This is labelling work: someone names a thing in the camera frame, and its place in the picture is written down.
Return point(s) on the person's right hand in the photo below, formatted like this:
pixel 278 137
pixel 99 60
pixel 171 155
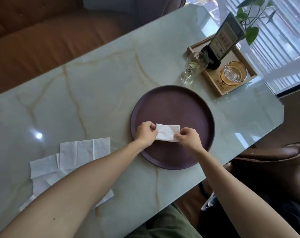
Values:
pixel 191 141

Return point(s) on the person's left hand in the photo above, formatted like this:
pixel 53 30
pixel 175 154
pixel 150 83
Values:
pixel 145 135

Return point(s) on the person's right thumb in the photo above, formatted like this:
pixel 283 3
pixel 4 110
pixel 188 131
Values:
pixel 177 137

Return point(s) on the person's left thumb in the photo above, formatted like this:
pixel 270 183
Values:
pixel 155 132

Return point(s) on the person's left forearm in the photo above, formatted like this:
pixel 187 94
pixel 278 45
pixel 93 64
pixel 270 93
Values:
pixel 73 190

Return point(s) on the person's right forearm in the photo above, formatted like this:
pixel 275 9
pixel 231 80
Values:
pixel 241 198

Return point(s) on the round dark purple tray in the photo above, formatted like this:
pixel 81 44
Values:
pixel 173 109

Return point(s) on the clear drinking glass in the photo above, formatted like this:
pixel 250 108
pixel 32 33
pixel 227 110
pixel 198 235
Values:
pixel 192 67

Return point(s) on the rectangular wooden tray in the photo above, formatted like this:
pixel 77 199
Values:
pixel 229 71

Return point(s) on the amber glass ashtray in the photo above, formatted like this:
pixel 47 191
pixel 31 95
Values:
pixel 233 73

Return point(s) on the person's green trousers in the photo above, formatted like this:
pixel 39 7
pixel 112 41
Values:
pixel 167 224

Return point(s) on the brown leather armchair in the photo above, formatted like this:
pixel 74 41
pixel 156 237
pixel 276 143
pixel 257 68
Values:
pixel 271 171

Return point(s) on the black table sign stand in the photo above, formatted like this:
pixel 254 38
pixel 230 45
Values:
pixel 223 44

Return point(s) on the white window blinds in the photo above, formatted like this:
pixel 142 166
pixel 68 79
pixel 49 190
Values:
pixel 276 39

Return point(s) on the green potted plant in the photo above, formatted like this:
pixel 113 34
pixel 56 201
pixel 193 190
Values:
pixel 253 19

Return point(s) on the brown leather sofa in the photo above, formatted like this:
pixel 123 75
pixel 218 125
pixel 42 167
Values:
pixel 53 34

